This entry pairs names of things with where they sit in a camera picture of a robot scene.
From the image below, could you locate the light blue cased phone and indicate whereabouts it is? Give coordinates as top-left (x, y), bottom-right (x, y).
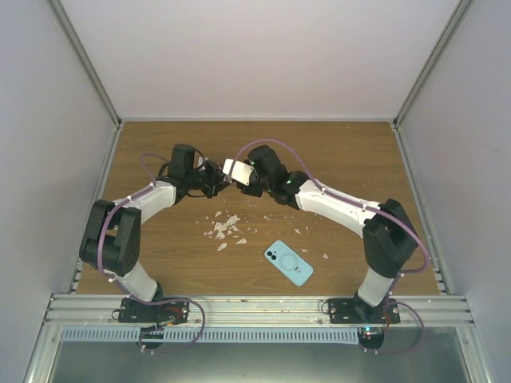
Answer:
top-left (263, 240), bottom-right (314, 286)

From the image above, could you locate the white debris pile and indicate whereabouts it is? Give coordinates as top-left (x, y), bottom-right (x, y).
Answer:
top-left (196, 210), bottom-right (259, 252)

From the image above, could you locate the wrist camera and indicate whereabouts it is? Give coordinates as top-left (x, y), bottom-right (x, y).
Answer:
top-left (223, 159), bottom-right (254, 186)
top-left (195, 157), bottom-right (209, 170)

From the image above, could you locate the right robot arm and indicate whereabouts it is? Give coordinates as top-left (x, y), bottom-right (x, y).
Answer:
top-left (224, 139), bottom-right (431, 323)

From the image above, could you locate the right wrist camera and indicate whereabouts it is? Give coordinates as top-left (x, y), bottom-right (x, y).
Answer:
top-left (223, 159), bottom-right (254, 186)

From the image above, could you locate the left aluminium frame post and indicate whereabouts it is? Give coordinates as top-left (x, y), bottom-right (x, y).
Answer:
top-left (47, 0), bottom-right (123, 130)

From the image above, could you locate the slotted cable duct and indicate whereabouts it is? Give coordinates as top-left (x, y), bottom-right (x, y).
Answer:
top-left (61, 326), bottom-right (358, 345)

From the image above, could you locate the aluminium front rail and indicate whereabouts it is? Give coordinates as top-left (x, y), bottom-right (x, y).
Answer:
top-left (43, 294), bottom-right (475, 327)

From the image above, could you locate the aluminium frame post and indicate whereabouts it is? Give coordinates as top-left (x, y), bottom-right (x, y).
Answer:
top-left (390, 0), bottom-right (478, 128)
top-left (47, 0), bottom-right (123, 130)

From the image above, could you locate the right aluminium frame post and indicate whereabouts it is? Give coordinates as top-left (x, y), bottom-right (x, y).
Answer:
top-left (390, 0), bottom-right (478, 128)

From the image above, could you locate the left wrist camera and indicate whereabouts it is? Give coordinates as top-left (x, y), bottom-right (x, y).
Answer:
top-left (195, 157), bottom-right (209, 170)

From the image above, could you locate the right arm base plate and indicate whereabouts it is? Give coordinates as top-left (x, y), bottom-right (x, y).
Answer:
top-left (321, 298), bottom-right (401, 325)

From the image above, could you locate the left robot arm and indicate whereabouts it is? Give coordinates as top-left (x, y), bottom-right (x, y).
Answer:
top-left (79, 144), bottom-right (228, 322)

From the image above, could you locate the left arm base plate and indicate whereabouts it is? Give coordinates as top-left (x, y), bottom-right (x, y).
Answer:
top-left (112, 298), bottom-right (189, 326)

